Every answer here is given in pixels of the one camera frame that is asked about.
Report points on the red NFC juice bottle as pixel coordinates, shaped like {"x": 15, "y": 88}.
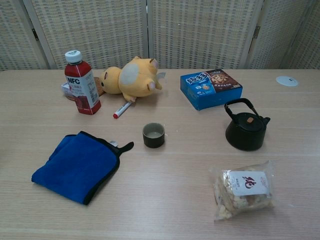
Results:
{"x": 85, "y": 100}

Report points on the blue cloth with black trim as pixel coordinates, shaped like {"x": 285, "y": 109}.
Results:
{"x": 75, "y": 167}

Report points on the blue cookie box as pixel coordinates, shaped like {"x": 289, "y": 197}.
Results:
{"x": 200, "y": 85}

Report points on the clear snack bag white label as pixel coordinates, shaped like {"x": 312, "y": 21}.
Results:
{"x": 247, "y": 185}

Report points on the red and white marker pen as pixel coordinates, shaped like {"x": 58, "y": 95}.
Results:
{"x": 122, "y": 110}

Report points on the small white pink package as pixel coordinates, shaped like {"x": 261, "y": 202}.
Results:
{"x": 65, "y": 90}

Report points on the woven folding screen panel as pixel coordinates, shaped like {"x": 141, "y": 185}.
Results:
{"x": 277, "y": 37}
{"x": 307, "y": 45}
{"x": 200, "y": 32}
{"x": 15, "y": 37}
{"x": 95, "y": 32}

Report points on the yellow plush toy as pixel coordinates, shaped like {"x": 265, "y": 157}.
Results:
{"x": 135, "y": 77}

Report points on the white round table grommet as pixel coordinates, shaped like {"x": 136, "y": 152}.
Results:
{"x": 285, "y": 81}

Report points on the black cast iron teapot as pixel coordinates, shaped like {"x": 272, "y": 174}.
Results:
{"x": 243, "y": 135}

